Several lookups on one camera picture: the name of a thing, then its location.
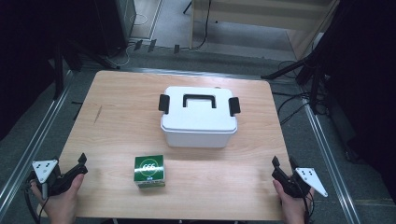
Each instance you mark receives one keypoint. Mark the black tripod stand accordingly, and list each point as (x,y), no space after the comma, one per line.
(315,84)

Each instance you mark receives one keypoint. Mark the person's left hand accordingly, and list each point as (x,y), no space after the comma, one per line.
(60,205)

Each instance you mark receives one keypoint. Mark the black tape strip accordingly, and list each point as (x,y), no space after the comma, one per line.
(138,45)
(152,45)
(176,49)

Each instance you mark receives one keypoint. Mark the dark cabinet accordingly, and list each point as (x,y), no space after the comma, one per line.
(120,21)

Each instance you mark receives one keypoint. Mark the green and white carton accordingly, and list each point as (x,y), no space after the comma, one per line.
(149,169)

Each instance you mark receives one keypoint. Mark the metal floor rail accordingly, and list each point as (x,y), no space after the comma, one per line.
(29,149)
(330,158)
(193,73)

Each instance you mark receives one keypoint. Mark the light wooden furniture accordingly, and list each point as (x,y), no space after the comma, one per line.
(264,14)

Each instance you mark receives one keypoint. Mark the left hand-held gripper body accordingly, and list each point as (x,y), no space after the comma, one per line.
(45,170)

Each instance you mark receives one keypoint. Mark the dark curtain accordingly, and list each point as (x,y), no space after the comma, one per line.
(21,62)
(367,77)

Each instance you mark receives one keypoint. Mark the person's right hand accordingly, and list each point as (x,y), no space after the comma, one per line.
(294,210)

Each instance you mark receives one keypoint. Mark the black metal stand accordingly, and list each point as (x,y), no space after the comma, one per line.
(58,71)

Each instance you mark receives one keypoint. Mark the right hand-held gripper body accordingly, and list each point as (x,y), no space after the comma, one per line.
(308,179)

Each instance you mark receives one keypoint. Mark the white plastic storage box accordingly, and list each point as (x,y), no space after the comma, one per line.
(199,140)

